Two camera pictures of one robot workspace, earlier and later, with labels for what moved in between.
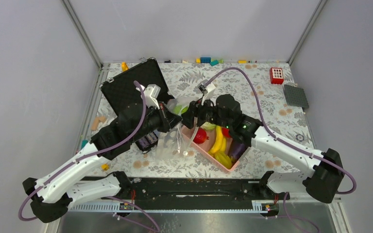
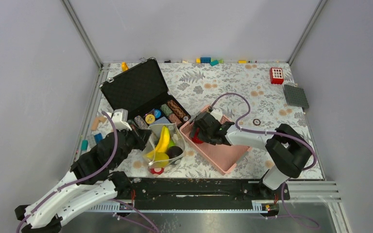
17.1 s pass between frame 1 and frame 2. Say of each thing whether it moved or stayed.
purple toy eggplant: moved
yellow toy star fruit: moved
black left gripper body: moved
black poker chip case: stayed
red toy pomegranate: stayed
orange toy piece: stayed
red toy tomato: moved
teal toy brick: stayed
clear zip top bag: moved
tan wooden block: stayed
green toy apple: moved
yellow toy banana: moved
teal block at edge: stayed
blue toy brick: stayed
